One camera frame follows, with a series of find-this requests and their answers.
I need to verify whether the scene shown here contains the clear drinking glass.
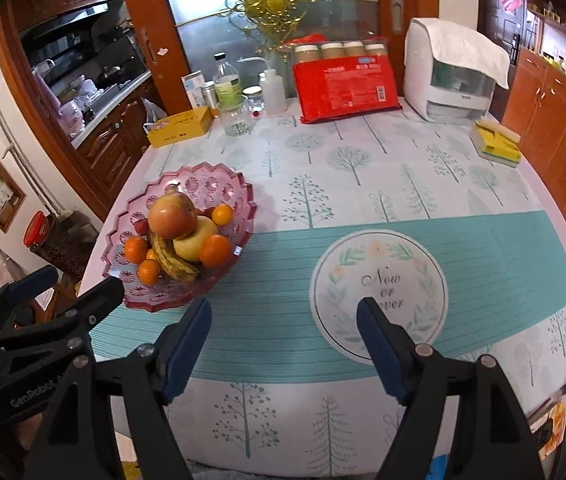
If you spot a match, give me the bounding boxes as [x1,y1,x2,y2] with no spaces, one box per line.
[217,96,250,137]

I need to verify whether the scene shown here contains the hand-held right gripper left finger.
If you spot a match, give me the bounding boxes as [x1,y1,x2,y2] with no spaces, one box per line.
[25,298,213,480]

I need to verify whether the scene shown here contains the long yellow cardboard box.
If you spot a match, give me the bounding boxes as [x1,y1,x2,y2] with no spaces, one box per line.
[146,106,213,148]

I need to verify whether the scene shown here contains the red-lidded dark jar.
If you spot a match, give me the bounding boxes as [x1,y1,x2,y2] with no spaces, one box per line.
[23,210,94,278]

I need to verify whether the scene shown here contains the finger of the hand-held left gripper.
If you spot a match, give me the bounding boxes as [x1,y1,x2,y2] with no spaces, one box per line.
[0,266,58,336]
[0,276,126,361]

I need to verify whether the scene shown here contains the dark entry door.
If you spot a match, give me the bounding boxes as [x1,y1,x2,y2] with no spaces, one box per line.
[478,0,529,66]

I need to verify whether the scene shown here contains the wooden wall cabinet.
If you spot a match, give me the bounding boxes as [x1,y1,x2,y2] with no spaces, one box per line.
[500,0,566,246]

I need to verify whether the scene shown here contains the small white-lidded jar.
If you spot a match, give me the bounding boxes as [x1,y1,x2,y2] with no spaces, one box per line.
[243,86,264,116]

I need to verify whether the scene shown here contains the red plastic package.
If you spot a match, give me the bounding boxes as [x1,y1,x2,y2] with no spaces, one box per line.
[293,57,403,124]

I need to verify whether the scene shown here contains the black wok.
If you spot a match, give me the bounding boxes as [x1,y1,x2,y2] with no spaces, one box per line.
[98,62,131,81]

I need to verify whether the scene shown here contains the clear bottle with green label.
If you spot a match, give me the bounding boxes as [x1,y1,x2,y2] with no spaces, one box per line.
[213,52,243,108]

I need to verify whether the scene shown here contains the golden door ornament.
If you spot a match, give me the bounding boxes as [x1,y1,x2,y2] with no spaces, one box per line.
[175,0,379,53]

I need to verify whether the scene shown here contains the yellow box with white flap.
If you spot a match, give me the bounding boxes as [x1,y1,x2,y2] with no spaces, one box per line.
[470,119,523,168]

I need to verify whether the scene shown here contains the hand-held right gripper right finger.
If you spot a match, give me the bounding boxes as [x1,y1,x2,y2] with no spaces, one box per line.
[356,296,544,480]

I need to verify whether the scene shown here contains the white cloth cover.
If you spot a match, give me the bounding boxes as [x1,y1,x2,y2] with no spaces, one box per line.
[410,17,510,90]

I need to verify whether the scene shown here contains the white squeeze bottle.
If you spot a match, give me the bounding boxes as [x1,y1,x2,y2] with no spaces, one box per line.
[238,57,288,116]

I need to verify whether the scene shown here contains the pink glass fruit bowl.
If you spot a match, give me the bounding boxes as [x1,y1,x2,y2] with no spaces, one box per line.
[102,161,255,313]

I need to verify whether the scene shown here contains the white paper carton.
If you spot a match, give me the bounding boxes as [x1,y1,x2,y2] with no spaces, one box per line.
[181,71,206,110]

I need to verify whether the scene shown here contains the kitchen range hood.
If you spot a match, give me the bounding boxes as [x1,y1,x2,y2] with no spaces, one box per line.
[20,2,124,51]

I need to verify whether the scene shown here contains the metal wall pipe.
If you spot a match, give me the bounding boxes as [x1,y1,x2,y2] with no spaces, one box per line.
[0,92,61,218]

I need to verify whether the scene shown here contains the white countertop appliance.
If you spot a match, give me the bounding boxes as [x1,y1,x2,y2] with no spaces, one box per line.
[403,17,496,125]

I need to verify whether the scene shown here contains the wooden lower kitchen cabinets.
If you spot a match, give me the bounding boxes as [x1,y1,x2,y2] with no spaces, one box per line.
[73,85,164,211]

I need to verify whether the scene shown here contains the ripe yellow banana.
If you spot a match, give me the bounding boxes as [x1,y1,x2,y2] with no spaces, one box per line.
[150,232,201,283]

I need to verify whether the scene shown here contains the yellow pear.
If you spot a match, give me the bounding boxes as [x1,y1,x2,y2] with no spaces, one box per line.
[173,216,220,262]

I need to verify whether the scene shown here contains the red apple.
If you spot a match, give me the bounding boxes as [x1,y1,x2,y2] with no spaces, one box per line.
[149,192,199,240]

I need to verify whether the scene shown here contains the clear plastic bag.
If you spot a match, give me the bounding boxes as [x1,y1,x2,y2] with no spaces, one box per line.
[140,97,168,133]

